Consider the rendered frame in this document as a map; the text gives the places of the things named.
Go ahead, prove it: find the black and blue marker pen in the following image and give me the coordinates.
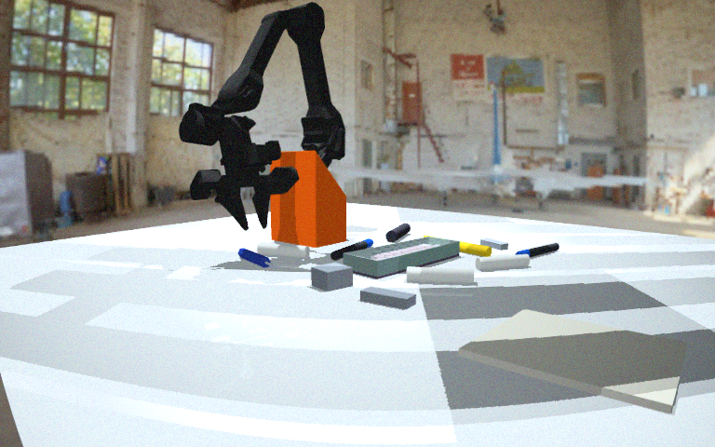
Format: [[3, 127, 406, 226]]
[[515, 243, 560, 258], [331, 238, 373, 261]]

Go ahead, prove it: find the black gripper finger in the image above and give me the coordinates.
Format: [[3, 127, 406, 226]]
[[252, 181, 279, 229], [214, 183, 249, 231]]

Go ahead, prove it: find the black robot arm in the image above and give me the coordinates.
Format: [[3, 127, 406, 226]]
[[179, 2, 345, 174]]

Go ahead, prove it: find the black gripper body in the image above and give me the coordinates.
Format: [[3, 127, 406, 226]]
[[190, 138, 300, 200]]

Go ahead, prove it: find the black cylinder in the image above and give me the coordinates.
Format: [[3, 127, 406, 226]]
[[385, 223, 411, 243]]

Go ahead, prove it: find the blue stylus with grey tip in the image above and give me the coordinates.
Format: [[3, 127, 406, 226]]
[[238, 248, 275, 268]]

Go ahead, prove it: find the white cylinder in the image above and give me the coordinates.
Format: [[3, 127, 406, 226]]
[[257, 243, 310, 259], [406, 266, 474, 283], [475, 254, 530, 271]]

